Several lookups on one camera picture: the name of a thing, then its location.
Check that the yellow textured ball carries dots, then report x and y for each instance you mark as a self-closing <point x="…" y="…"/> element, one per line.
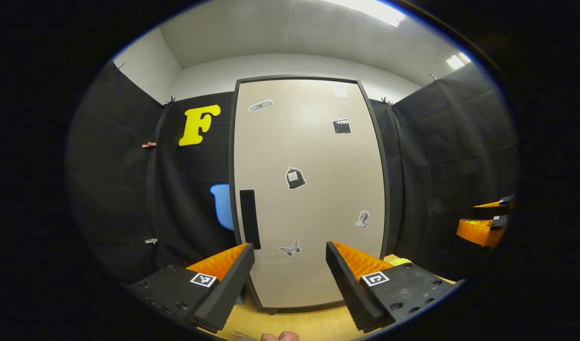
<point x="396" y="259"/>

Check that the long ceiling light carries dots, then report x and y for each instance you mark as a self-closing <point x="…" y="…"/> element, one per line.
<point x="370" y="10"/>

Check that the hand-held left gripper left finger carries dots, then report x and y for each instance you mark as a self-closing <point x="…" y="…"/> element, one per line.
<point x="228" y="289"/>

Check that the small ceiling light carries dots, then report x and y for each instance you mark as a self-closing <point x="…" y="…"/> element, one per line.
<point x="458" y="61"/>

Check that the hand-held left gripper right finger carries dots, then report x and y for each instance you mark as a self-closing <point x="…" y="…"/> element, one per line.
<point x="346" y="289"/>

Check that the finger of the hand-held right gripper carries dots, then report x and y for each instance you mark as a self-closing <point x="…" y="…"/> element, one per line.
<point x="495" y="203"/>
<point x="477" y="231"/>

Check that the beige cabinet door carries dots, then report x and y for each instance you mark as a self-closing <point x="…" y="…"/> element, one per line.
<point x="308" y="156"/>

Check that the black backdrop cloth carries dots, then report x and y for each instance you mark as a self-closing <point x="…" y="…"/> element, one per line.
<point x="450" y="156"/>

